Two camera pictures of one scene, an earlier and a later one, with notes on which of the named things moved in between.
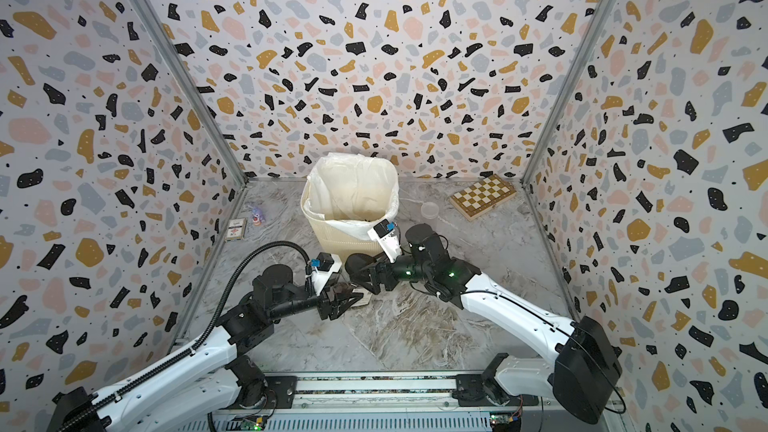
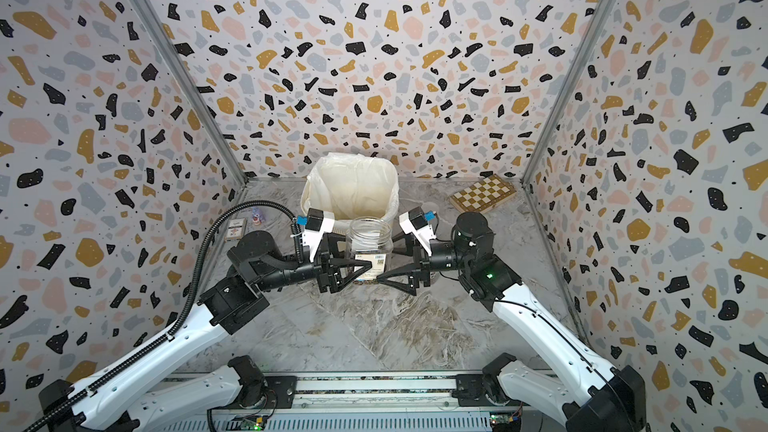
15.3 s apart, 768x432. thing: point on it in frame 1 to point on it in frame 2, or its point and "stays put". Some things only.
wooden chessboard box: (482, 195) stays put
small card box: (236, 229) stays put
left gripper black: (333, 308) to (327, 272)
